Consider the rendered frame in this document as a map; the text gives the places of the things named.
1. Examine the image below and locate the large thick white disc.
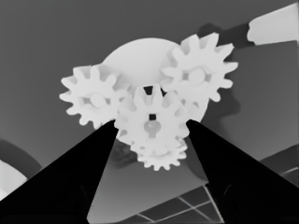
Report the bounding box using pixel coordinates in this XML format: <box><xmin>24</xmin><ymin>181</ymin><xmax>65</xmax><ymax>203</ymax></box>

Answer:
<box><xmin>0</xmin><ymin>159</ymin><xmax>29</xmax><ymax>202</ymax></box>

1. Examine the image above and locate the small white toothed gear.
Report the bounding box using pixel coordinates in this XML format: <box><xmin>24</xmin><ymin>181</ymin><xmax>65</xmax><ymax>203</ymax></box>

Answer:
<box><xmin>159</xmin><ymin>32</ymin><xmax>240</xmax><ymax>104</ymax></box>
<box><xmin>114</xmin><ymin>84</ymin><xmax>192</xmax><ymax>154</ymax></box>
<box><xmin>58</xmin><ymin>63</ymin><xmax>129</xmax><ymax>131</ymax></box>
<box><xmin>132</xmin><ymin>137</ymin><xmax>189</xmax><ymax>172</ymax></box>

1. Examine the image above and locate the white round carrier with pins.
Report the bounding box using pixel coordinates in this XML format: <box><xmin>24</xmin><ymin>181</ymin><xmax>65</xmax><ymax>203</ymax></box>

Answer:
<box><xmin>100</xmin><ymin>36</ymin><xmax>209</xmax><ymax>124</ymax></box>

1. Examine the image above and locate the small thin white T-piece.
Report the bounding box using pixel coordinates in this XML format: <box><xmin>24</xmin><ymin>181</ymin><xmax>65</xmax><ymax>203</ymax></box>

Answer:
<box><xmin>246</xmin><ymin>2</ymin><xmax>299</xmax><ymax>47</ymax></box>

